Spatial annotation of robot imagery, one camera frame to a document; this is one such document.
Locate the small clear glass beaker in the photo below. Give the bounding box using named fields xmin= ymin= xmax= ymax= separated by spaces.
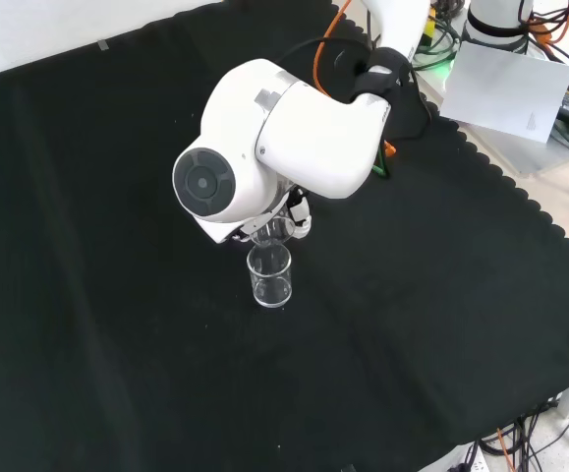
xmin=250 ymin=215 xmax=297 ymax=249

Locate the black floor cable bundle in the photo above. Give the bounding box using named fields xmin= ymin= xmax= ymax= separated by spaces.
xmin=478 ymin=400 xmax=569 ymax=472

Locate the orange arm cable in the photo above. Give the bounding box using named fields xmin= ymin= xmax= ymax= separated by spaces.
xmin=312 ymin=0 xmax=397 ymax=161

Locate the white power strip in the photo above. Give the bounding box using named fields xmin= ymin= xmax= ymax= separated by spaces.
xmin=453 ymin=441 xmax=487 ymax=472

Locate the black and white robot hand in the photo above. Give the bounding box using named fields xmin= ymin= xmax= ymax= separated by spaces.
xmin=232 ymin=187 xmax=313 ymax=244

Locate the black bench cloth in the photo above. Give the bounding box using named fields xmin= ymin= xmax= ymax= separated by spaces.
xmin=0 ymin=0 xmax=569 ymax=472

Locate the tall clear glass beaker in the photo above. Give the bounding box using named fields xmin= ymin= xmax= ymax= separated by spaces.
xmin=246 ymin=244 xmax=294 ymax=310

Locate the grey base plate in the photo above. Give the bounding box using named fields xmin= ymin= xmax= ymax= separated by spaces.
xmin=460 ymin=120 xmax=569 ymax=179

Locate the orange base cable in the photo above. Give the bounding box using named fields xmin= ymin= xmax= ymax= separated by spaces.
xmin=524 ymin=0 xmax=569 ymax=48

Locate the pale board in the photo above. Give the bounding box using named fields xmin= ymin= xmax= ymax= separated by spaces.
xmin=438 ymin=39 xmax=569 ymax=145

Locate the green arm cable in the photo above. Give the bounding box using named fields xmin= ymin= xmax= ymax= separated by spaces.
xmin=371 ymin=155 xmax=392 ymax=181

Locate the yellow stop button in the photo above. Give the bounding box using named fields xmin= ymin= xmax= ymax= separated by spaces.
xmin=420 ymin=8 xmax=438 ymax=49

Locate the white wrist camera shell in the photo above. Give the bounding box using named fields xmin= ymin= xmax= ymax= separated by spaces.
xmin=193 ymin=214 xmax=247 ymax=245

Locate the orange floor cable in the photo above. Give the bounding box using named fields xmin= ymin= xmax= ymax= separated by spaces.
xmin=497 ymin=425 xmax=517 ymax=472

